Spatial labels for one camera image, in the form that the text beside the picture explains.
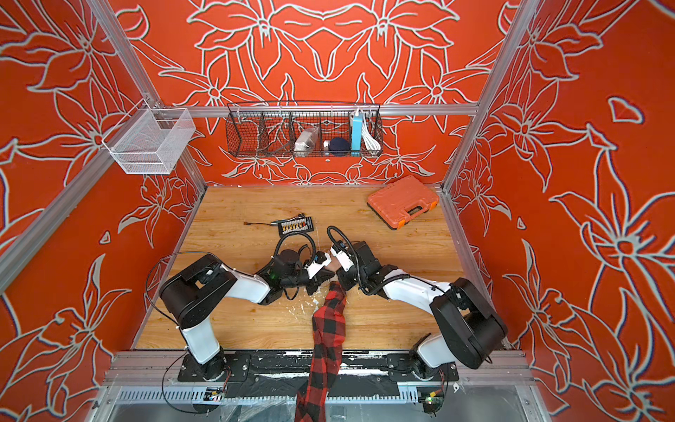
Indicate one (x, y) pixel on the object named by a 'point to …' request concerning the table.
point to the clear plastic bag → (305, 142)
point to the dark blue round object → (339, 147)
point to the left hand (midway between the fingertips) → (334, 273)
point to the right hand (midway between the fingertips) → (334, 271)
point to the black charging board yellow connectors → (302, 223)
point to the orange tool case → (402, 200)
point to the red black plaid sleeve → (329, 338)
